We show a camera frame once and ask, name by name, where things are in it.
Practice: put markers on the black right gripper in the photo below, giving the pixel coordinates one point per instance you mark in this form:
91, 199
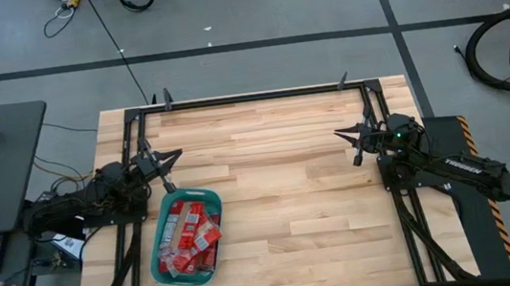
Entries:
372, 139

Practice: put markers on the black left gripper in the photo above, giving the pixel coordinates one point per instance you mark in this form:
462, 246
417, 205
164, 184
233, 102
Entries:
147, 167

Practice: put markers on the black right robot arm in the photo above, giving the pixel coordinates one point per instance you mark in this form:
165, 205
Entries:
470, 169

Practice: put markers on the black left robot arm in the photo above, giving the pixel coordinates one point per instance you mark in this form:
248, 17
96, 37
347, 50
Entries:
106, 189

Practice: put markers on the teal plastic basket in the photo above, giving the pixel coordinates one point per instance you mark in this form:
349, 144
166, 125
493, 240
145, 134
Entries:
193, 195

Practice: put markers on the black equipment box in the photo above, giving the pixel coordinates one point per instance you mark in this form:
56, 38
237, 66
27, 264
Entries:
60, 228

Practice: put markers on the white box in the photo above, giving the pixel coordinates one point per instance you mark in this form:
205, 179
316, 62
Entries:
67, 245

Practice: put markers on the black panel with hazard stripes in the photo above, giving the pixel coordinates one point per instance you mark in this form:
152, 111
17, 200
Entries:
479, 233

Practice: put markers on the black frame clamp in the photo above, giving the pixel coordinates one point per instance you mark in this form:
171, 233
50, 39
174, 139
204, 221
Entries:
167, 99
342, 81

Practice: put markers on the black aluminium table frame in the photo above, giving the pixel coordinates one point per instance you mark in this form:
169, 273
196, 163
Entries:
250, 98

